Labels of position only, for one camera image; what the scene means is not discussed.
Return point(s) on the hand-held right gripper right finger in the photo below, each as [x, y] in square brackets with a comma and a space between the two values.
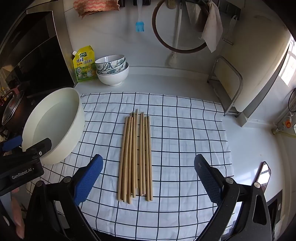
[208, 180]

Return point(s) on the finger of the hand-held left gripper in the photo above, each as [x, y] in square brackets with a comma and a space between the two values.
[39, 148]
[11, 143]

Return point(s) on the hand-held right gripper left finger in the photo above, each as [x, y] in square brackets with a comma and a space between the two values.
[89, 179]

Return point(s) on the large white basin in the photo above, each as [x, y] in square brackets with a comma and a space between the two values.
[57, 125]

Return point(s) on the row of wooden chopsticks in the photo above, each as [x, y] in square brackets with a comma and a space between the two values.
[129, 162]

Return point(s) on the person's left hand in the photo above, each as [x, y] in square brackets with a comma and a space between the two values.
[18, 213]

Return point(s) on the dark pot with glass lid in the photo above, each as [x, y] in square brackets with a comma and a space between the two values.
[11, 109]

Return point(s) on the black smartphone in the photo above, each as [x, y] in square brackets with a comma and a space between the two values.
[263, 178]

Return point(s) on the white checked cloth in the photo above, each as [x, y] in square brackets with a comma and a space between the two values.
[180, 129]

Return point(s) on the yellow seasoning pouch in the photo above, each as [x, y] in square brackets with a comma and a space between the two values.
[84, 67]

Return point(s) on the orange knob valve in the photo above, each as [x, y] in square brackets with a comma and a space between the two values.
[288, 124]

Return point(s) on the plain white bowl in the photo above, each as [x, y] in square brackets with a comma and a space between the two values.
[113, 79]

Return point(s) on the blue patterned bowl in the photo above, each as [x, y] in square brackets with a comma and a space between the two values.
[111, 60]
[116, 70]

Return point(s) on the cream cutting board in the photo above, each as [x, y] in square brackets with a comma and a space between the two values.
[259, 64]

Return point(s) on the window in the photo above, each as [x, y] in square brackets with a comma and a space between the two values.
[288, 67]

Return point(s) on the grey hanging peeler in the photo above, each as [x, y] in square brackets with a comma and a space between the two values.
[230, 32]

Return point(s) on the beige hanging towel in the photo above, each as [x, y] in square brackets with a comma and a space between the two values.
[211, 30]

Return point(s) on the pink striped rag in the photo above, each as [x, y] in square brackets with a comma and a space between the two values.
[92, 7]

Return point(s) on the blue silicone brush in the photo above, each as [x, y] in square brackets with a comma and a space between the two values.
[139, 26]

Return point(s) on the black wall rail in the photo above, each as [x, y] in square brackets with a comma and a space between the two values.
[148, 2]

